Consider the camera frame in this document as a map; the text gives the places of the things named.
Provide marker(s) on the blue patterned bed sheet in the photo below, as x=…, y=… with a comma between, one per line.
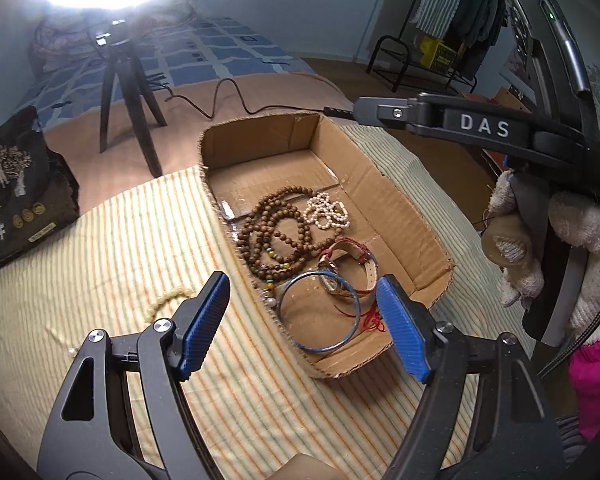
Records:
x=230, y=45

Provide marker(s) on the low black metal rack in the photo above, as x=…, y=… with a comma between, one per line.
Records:
x=380, y=47

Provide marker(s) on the cardboard box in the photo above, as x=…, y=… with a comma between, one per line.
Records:
x=400, y=220

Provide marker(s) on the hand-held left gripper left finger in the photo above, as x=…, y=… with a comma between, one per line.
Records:
x=202, y=330

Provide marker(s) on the black tripod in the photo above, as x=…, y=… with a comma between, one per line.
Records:
x=145, y=125

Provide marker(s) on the yellow box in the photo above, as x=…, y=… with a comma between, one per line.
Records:
x=435, y=52

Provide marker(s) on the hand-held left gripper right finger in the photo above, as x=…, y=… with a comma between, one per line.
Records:
x=402, y=330

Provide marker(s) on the folded floral quilt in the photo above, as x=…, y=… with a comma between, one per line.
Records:
x=55, y=40

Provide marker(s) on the black clothes rack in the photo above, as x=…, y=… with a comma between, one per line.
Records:
x=405, y=15

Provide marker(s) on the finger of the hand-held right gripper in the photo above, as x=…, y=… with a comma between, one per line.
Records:
x=430, y=115

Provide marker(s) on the pink clothing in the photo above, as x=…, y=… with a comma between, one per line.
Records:
x=597, y=385

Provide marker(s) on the tan pad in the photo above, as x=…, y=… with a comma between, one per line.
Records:
x=307, y=467

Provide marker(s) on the black printed snack bag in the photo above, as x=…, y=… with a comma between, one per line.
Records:
x=20, y=200

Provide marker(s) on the person's right hand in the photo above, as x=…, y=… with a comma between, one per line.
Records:
x=510, y=280

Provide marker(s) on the dark hanging clothes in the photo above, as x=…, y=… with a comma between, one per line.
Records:
x=480, y=10

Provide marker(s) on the yellow striped cloth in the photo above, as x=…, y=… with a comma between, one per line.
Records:
x=130, y=220

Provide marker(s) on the tan bed cover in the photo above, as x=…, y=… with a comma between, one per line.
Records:
x=190, y=150

